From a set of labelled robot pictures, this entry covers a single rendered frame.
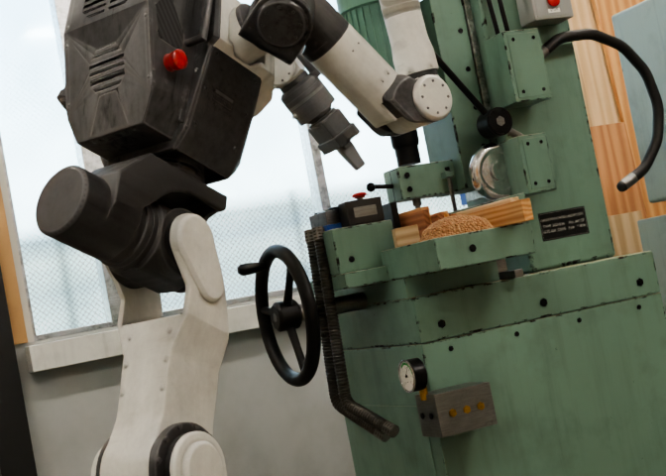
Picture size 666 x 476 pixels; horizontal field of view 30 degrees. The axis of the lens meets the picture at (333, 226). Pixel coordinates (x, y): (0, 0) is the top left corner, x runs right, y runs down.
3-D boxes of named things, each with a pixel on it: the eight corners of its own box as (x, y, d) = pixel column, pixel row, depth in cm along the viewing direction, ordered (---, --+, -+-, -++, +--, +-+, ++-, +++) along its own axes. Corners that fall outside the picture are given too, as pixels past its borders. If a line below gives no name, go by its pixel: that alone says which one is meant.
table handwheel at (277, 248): (317, 355, 231) (277, 410, 256) (411, 335, 240) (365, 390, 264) (272, 220, 243) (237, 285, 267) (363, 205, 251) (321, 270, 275)
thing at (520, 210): (396, 251, 275) (392, 233, 275) (404, 250, 276) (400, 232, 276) (524, 220, 226) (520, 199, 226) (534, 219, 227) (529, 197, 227)
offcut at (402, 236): (397, 247, 240) (393, 228, 240) (394, 248, 244) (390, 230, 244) (420, 242, 240) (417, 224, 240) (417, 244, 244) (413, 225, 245)
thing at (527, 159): (505, 199, 261) (495, 144, 261) (533, 195, 264) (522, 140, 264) (529, 193, 252) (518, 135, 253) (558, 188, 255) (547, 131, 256)
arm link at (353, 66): (430, 145, 203) (336, 50, 196) (384, 162, 214) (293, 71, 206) (461, 96, 208) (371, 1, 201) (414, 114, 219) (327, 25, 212)
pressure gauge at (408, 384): (403, 403, 233) (394, 360, 233) (420, 399, 234) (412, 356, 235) (418, 403, 227) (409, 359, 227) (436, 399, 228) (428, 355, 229)
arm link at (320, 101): (312, 164, 254) (277, 117, 252) (345, 136, 258) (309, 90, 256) (337, 153, 243) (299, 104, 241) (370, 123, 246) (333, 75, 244)
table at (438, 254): (276, 301, 277) (271, 275, 277) (396, 279, 289) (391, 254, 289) (394, 279, 221) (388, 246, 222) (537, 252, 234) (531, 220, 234)
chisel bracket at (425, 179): (389, 211, 266) (382, 173, 266) (446, 201, 272) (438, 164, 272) (404, 206, 259) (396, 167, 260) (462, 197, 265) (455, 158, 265)
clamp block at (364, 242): (312, 280, 256) (303, 237, 256) (370, 270, 261) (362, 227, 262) (340, 274, 242) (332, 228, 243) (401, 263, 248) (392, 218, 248)
